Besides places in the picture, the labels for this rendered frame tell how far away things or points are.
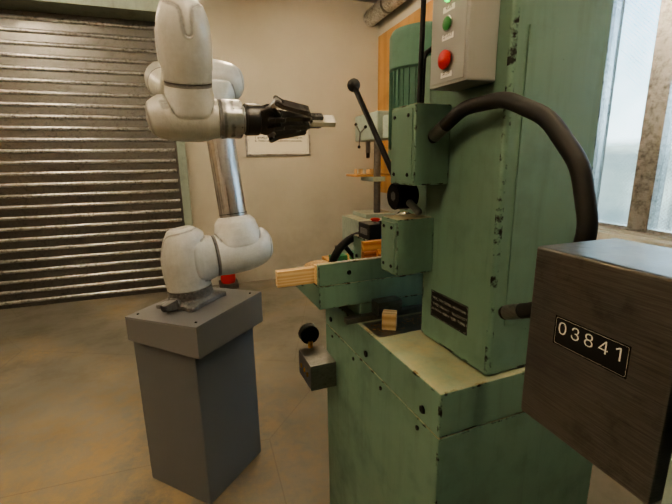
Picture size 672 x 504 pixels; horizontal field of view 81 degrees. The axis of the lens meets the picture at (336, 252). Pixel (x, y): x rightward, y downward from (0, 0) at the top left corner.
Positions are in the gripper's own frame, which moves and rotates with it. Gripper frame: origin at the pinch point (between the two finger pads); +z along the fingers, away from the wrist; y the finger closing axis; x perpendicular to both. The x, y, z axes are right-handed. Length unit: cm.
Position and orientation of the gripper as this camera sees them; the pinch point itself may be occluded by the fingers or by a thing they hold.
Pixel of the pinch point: (322, 120)
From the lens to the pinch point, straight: 108.7
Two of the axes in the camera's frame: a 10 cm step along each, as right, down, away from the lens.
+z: 9.3, -1.0, 3.6
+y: 2.5, -5.4, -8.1
